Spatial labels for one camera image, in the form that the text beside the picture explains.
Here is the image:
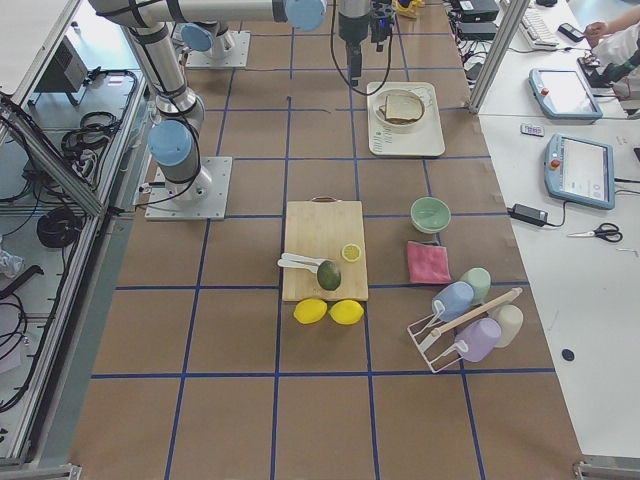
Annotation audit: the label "cream cup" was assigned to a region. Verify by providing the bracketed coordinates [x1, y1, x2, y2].
[488, 304, 524, 348]

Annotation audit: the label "small black power adapter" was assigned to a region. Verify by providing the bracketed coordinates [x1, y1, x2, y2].
[507, 203, 548, 227]

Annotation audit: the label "left yellow lemon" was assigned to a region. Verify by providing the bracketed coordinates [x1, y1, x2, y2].
[293, 298, 328, 325]

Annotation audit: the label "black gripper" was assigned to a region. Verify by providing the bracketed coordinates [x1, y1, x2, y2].
[337, 0, 395, 76]

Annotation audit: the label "blue cup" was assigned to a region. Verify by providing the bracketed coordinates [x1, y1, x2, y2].
[432, 281, 474, 322]

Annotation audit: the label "pink cloth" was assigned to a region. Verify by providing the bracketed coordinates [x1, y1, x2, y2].
[407, 241, 451, 285]

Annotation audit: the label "white round plate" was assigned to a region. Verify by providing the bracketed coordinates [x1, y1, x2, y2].
[373, 89, 426, 129]

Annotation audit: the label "upper blue teach pendant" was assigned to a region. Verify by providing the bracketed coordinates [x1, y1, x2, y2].
[528, 69, 603, 122]

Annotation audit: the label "lower blue teach pendant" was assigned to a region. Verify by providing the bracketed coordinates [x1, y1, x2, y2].
[543, 134, 615, 210]

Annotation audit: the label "wooden cutting board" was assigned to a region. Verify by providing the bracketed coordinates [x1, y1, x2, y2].
[282, 200, 369, 302]

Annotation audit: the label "lemon half slice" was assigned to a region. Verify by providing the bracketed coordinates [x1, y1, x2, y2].
[341, 243, 362, 263]

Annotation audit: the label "white wire cup rack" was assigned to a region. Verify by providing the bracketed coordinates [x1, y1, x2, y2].
[407, 287, 523, 374]

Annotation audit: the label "yellow lemon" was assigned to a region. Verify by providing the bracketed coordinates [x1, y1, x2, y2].
[329, 299, 364, 326]
[293, 298, 328, 325]

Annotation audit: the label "cream bear tray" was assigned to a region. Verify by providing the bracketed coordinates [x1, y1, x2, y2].
[367, 82, 445, 157]

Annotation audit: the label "green lime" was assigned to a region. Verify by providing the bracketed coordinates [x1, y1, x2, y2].
[316, 260, 342, 291]

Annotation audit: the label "purple cup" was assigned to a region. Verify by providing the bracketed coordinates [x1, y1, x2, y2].
[454, 317, 502, 362]

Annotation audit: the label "light green bowl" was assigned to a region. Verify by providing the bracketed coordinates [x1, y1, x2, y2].
[410, 196, 451, 234]

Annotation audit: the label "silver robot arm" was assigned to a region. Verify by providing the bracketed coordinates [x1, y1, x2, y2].
[178, 21, 236, 60]
[91, 1, 395, 117]

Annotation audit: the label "right yellow lemon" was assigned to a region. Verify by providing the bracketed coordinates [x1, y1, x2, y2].
[329, 299, 364, 326]

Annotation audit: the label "blue teach pendant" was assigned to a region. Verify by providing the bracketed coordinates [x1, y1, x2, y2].
[543, 134, 615, 210]
[528, 69, 603, 122]

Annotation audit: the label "green cup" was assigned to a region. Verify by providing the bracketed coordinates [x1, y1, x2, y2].
[459, 267, 491, 305]

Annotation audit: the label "black scissors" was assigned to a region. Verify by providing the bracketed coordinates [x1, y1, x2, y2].
[567, 222, 624, 244]

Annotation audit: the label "plain bread slice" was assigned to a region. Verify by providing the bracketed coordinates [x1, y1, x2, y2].
[384, 95, 423, 121]

